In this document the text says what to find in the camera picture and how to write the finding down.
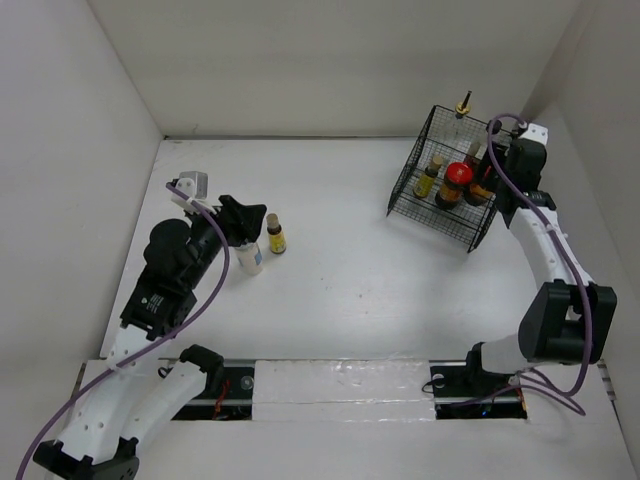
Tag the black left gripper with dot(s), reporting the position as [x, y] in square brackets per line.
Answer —
[241, 221]

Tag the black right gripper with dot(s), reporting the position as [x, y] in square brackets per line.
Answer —
[501, 151]

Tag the red label vinegar bottle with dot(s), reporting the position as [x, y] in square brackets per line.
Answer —
[474, 154]

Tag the white silver lid jar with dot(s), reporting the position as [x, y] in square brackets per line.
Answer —
[250, 258]

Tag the clear glass oil bottle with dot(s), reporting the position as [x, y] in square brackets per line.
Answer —
[450, 132]

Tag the small yellow bottle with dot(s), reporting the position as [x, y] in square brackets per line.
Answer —
[277, 241]
[424, 184]

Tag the red lid jar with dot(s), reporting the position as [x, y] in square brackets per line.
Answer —
[456, 178]
[481, 189]

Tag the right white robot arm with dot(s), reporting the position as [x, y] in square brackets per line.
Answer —
[568, 321]

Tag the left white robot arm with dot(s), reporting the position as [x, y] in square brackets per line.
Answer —
[114, 421]

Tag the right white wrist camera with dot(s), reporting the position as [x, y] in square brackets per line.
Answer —
[532, 132]

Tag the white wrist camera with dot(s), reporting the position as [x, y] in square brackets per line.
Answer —
[532, 132]
[188, 188]

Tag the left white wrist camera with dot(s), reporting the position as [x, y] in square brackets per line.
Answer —
[188, 188]

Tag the black wire basket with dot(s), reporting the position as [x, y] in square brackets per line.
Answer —
[437, 185]

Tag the black metal base rail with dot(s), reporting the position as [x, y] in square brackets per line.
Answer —
[349, 391]

